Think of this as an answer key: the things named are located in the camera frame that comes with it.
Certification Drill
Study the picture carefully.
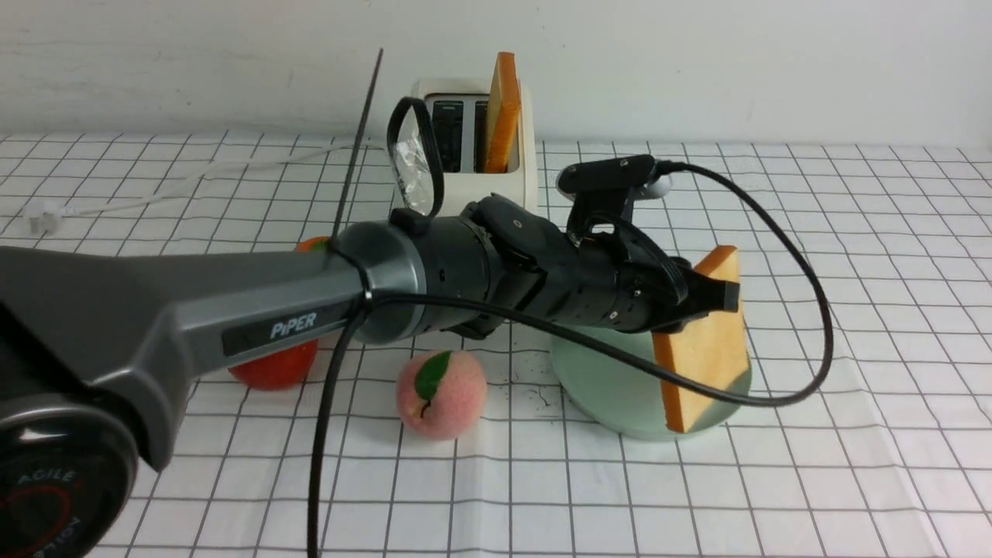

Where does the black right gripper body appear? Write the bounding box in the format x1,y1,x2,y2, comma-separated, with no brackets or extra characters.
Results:
462,195,694,332

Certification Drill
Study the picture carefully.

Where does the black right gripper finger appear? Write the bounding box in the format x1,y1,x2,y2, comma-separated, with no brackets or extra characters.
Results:
681,275,740,320

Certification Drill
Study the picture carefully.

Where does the toast slice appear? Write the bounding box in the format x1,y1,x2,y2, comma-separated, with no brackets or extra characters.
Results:
483,52,522,174
652,245,752,433

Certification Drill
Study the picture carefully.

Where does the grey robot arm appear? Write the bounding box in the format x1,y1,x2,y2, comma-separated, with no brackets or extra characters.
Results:
2,195,739,557

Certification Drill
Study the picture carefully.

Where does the pale green plate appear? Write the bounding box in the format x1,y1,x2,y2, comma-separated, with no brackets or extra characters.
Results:
549,336,739,443

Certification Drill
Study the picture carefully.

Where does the pink peach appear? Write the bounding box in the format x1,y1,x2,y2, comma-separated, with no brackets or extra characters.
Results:
394,350,487,441

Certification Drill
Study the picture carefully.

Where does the white checkered tablecloth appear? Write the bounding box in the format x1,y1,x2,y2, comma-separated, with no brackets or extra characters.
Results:
1,131,991,557

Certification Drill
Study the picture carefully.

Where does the cream white toaster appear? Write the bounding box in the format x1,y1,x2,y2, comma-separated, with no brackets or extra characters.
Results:
387,77,539,216

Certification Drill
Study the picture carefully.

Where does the orange persimmon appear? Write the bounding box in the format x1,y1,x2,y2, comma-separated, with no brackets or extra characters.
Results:
294,236,332,252

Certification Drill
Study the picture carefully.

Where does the red apple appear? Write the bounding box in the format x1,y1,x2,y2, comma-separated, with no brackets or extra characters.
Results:
228,340,319,391

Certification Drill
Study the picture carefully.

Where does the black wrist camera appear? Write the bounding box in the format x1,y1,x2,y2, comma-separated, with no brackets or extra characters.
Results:
556,154,672,236

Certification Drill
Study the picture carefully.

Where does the black camera cable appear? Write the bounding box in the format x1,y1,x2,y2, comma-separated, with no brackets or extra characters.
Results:
307,97,835,558

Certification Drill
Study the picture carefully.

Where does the white toaster power cord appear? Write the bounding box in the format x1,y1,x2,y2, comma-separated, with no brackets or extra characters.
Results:
23,139,396,236

